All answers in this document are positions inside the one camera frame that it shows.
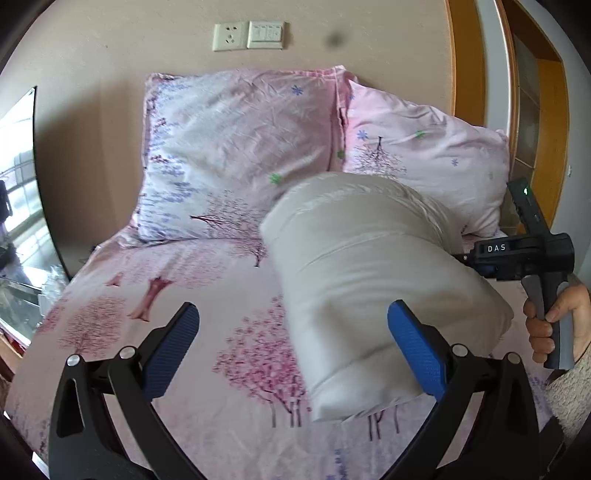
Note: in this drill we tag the wooden television cabinet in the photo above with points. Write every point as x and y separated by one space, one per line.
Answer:
27 314

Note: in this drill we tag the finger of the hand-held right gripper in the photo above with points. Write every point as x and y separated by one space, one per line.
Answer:
485 270

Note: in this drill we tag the orange wooden door frame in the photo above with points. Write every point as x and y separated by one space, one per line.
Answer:
466 55

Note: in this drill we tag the person's right forearm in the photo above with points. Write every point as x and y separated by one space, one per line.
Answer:
570 397

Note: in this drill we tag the white wall socket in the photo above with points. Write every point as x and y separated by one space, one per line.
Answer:
228 37

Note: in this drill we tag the pink floral pillow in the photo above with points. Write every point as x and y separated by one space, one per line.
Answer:
438 152
240 152

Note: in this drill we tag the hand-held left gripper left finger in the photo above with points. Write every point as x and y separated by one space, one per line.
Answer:
173 350

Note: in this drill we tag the pink floral bed sheet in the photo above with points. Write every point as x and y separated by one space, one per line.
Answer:
184 286

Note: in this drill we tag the grey-white quilt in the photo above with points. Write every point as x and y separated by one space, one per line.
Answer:
360 277

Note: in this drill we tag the white light switch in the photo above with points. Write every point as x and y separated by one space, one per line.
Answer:
266 34

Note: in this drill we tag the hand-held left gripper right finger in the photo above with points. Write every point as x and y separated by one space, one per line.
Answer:
415 350

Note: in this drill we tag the person's right hand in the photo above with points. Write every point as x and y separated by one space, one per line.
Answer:
540 332

